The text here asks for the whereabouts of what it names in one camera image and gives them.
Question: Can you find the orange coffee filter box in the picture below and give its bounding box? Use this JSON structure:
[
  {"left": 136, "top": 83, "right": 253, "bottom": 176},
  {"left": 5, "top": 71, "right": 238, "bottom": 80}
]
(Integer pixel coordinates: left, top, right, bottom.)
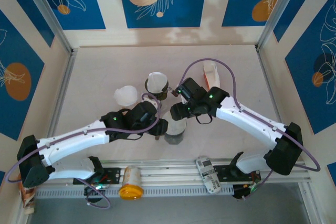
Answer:
[{"left": 202, "top": 60, "right": 221, "bottom": 91}]

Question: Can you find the aluminium table side rail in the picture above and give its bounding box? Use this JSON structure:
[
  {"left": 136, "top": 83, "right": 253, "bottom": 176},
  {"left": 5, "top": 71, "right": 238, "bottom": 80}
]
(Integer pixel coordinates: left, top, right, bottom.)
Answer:
[
  {"left": 46, "top": 47, "right": 79, "bottom": 141},
  {"left": 255, "top": 45, "right": 299, "bottom": 162}
]

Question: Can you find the jar with orange lid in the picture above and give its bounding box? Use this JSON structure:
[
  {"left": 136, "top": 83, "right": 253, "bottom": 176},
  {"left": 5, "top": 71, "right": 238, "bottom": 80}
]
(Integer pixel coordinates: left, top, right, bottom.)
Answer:
[{"left": 118, "top": 165, "right": 144, "bottom": 200}]

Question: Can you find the smoke grey plastic dripper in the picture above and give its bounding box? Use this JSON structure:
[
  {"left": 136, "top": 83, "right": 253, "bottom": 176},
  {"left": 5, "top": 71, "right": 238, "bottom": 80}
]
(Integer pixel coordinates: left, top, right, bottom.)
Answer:
[{"left": 164, "top": 115, "right": 187, "bottom": 137}]

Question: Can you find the grey slotted cable duct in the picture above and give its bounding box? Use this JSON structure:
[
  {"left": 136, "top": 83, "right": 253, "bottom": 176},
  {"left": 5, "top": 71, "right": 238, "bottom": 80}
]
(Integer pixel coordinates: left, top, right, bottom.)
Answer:
[{"left": 34, "top": 185, "right": 234, "bottom": 199}]

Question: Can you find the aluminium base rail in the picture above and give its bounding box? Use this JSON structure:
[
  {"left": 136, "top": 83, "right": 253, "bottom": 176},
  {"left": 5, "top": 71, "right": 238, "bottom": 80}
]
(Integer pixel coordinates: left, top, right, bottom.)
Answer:
[{"left": 27, "top": 158, "right": 308, "bottom": 184}]

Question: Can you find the aluminium frame post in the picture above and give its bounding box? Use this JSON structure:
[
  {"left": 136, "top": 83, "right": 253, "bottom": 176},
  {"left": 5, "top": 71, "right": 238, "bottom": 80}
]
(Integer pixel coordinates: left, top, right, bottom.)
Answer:
[
  {"left": 18, "top": 0, "right": 74, "bottom": 55},
  {"left": 255, "top": 0, "right": 308, "bottom": 51}
]

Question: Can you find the white lid cup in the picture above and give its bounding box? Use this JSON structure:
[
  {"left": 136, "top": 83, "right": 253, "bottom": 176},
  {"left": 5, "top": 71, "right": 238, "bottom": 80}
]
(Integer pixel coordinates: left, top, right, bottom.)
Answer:
[{"left": 145, "top": 71, "right": 169, "bottom": 94}]

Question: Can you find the white plastic cup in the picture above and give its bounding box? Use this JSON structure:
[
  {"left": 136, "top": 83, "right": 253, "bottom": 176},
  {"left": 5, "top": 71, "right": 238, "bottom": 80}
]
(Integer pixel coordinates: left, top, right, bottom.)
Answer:
[{"left": 113, "top": 84, "right": 139, "bottom": 106}]

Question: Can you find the white paper coffee filter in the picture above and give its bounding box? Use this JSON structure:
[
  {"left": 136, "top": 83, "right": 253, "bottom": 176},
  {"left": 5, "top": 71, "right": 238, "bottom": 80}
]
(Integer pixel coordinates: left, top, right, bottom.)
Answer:
[{"left": 166, "top": 111, "right": 187, "bottom": 135}]

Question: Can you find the brown coffee pouch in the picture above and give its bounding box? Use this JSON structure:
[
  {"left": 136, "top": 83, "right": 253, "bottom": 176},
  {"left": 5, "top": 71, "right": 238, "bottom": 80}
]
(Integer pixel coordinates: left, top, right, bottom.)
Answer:
[{"left": 18, "top": 186, "right": 36, "bottom": 214}]

